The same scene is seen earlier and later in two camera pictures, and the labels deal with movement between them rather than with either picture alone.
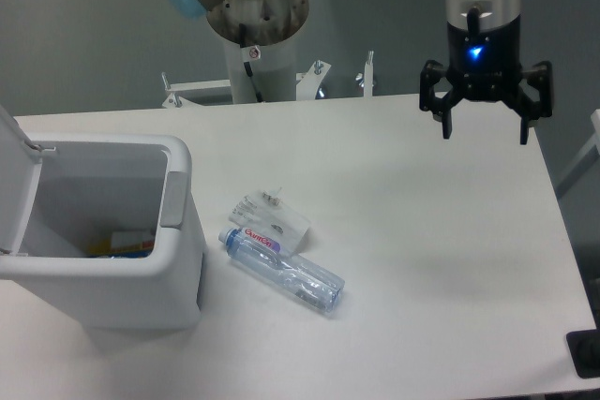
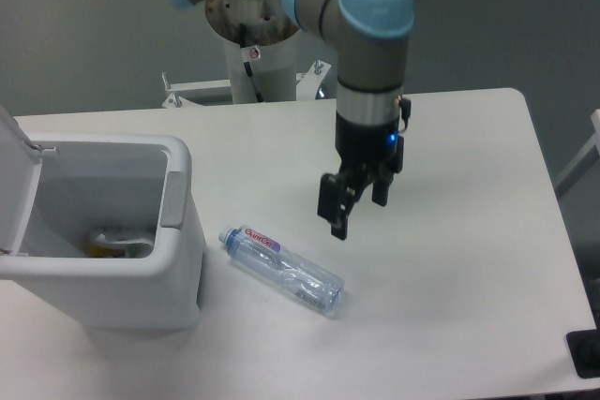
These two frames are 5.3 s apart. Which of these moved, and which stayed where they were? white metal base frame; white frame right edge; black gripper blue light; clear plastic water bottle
Moved: black gripper blue light
Stayed: clear plastic water bottle; white frame right edge; white metal base frame
